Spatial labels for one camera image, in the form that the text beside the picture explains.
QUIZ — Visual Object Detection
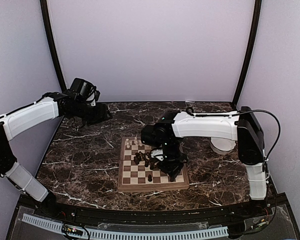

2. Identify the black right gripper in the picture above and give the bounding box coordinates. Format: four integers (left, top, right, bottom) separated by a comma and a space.
156, 136, 188, 179

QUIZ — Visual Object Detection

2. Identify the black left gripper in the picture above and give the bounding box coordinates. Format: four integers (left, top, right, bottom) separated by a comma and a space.
68, 99, 113, 126

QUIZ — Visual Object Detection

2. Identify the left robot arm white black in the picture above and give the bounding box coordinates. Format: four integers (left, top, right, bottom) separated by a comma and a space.
0, 92, 112, 218

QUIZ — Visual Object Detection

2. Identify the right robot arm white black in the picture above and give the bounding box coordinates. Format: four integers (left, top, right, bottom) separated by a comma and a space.
151, 106, 270, 217

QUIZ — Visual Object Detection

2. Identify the wooden chess board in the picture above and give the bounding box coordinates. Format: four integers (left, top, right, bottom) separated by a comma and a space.
117, 137, 190, 192

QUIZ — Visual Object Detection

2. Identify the pile of dark chess pieces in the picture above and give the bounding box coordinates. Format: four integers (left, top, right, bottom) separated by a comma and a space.
133, 151, 160, 170

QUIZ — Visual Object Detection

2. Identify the white knight left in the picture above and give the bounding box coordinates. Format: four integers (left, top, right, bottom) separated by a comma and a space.
134, 137, 139, 145

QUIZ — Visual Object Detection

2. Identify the white scalloped bowl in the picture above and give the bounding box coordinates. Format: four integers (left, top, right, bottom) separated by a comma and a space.
210, 137, 236, 155

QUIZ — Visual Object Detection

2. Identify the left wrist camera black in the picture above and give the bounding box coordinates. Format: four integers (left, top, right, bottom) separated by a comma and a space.
70, 78, 100, 104

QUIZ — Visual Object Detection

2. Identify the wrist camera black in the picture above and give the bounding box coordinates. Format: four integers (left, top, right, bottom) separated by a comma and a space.
140, 124, 163, 148
70, 78, 100, 104

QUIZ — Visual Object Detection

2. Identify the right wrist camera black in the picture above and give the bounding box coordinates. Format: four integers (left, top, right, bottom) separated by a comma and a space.
140, 124, 163, 148

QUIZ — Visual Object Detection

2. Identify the black front rail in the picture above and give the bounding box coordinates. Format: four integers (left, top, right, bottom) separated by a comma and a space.
72, 207, 233, 225

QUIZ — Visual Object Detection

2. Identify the white slotted cable duct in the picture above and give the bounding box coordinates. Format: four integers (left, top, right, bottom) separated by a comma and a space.
21, 213, 229, 240

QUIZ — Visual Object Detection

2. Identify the left black corner post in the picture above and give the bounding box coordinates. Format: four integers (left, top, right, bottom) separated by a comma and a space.
39, 0, 67, 92

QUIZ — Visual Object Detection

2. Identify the black corner post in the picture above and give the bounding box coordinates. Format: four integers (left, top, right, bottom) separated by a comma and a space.
39, 0, 67, 92
231, 0, 262, 109

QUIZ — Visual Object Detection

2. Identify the right black corner post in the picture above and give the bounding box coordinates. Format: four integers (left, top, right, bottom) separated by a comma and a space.
231, 0, 262, 109

